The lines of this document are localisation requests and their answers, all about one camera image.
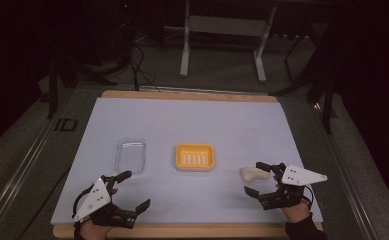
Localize black tripod stand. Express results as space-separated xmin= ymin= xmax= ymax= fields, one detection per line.
xmin=46 ymin=54 xmax=119 ymax=120
xmin=269 ymin=31 xmax=339 ymax=135

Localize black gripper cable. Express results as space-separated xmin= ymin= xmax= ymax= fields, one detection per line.
xmin=302 ymin=184 xmax=315 ymax=205
xmin=71 ymin=187 xmax=94 ymax=218

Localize pale blue table mat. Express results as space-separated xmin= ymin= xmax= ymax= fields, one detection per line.
xmin=50 ymin=96 xmax=324 ymax=226

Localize metal rail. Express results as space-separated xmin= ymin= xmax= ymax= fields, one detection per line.
xmin=310 ymin=99 xmax=381 ymax=240
xmin=0 ymin=88 xmax=78 ymax=234

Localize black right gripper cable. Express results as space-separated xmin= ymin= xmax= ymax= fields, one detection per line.
xmin=302 ymin=184 xmax=315 ymax=205

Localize clear plastic container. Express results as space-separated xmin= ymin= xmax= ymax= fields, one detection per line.
xmin=114 ymin=137 xmax=148 ymax=175

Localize person's right hand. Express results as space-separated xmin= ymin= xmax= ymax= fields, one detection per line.
xmin=281 ymin=200 xmax=313 ymax=224

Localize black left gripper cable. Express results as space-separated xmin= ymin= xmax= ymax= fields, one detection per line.
xmin=71 ymin=187 xmax=94 ymax=218

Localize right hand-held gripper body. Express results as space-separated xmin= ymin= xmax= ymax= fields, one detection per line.
xmin=259 ymin=162 xmax=329 ymax=211

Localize black floor cables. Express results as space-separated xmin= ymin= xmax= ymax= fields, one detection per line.
xmin=127 ymin=42 xmax=162 ymax=92

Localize yellow soap dish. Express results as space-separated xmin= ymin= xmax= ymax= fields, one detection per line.
xmin=174 ymin=143 xmax=216 ymax=172

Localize beige soap bar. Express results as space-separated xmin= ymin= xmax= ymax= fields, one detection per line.
xmin=240 ymin=166 xmax=272 ymax=183

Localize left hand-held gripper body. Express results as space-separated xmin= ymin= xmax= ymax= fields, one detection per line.
xmin=72 ymin=175 xmax=139 ymax=230

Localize white metal stand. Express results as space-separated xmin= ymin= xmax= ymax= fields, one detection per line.
xmin=179 ymin=0 xmax=278 ymax=84

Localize person's left hand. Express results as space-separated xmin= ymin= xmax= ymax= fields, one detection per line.
xmin=80 ymin=187 xmax=119 ymax=240

